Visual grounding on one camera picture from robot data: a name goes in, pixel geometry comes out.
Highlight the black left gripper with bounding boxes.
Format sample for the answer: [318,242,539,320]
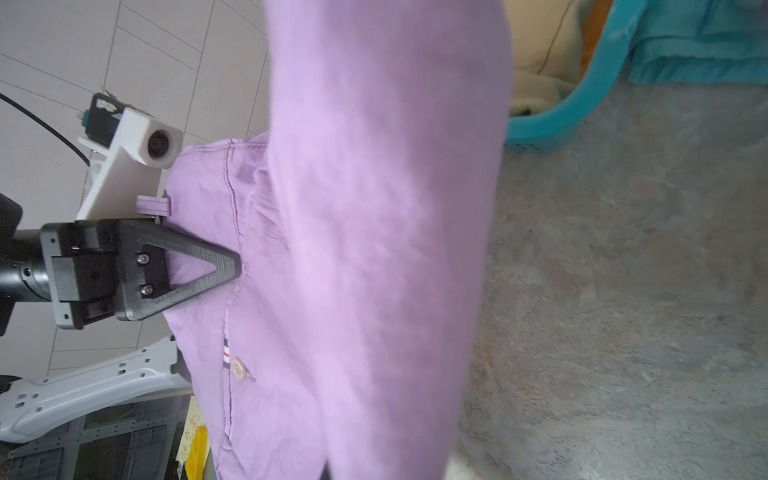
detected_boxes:
[40,219,242,329]

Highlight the purple pants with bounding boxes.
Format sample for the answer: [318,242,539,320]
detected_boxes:
[165,1,513,479]

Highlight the khaki pants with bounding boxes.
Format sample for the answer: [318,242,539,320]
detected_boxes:
[504,0,592,117]

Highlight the orange pants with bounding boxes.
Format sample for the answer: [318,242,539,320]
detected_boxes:
[581,0,613,77]

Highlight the teal pants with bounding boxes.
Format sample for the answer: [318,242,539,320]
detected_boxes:
[628,0,767,85]

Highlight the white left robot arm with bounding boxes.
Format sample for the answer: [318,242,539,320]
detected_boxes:
[1,197,242,444]

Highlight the teal plastic laundry basket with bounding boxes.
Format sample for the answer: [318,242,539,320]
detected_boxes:
[504,1,647,152]

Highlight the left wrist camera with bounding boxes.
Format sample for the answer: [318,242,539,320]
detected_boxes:
[76,93,184,220]

